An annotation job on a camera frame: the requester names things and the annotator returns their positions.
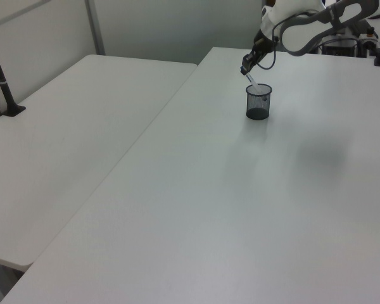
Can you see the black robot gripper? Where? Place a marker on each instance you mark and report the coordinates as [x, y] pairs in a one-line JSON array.
[[259, 47]]

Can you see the white marker with blue cap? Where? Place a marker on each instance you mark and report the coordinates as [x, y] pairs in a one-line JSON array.
[[254, 85]]

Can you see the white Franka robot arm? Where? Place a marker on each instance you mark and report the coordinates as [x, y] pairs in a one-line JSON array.
[[299, 41]]

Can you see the black mesh pen cup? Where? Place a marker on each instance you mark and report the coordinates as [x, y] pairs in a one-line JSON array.
[[258, 107]]

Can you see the black controller box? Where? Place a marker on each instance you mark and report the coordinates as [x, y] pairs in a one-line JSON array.
[[339, 47]]

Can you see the white emergency stop button box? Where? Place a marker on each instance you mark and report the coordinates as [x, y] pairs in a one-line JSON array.
[[367, 42]]

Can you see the black camera pole with flat base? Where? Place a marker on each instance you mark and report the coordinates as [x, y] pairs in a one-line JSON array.
[[1, 80]]

